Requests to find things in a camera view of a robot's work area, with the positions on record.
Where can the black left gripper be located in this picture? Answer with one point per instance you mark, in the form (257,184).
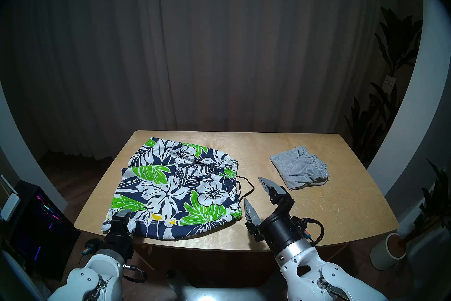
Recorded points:
(119,236)

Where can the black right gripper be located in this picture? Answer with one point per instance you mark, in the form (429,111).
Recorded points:
(280,226)

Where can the grey jersey shorts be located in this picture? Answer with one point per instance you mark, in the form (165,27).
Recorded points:
(299,168)

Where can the navy green floral shorts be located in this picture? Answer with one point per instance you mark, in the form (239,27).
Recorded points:
(169,184)

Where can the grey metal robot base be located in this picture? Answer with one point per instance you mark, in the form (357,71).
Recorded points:
(218,291)

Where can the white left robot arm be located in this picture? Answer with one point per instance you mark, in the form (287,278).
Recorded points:
(95,279)

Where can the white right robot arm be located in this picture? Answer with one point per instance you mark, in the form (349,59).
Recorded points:
(317,275)

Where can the black computer tower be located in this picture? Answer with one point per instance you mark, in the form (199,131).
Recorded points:
(38,233)

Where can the white router box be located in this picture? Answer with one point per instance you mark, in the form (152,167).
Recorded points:
(10,205)

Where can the white cylindrical plant pot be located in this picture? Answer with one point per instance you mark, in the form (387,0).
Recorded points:
(382,256)

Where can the beige pleated curtain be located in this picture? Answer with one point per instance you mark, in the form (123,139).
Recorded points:
(211,39)

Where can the white paper plant tag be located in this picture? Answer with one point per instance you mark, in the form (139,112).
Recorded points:
(388,84)

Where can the small dark leafy plant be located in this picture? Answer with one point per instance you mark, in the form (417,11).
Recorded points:
(435,201)

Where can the tall dark leafy plant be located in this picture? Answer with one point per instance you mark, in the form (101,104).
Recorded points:
(394,43)

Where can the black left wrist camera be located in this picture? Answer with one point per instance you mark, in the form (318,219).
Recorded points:
(90,247)

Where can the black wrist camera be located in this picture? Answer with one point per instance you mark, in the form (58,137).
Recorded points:
(90,247)
(307,234)

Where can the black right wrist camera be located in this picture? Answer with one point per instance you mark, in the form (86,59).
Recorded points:
(307,234)

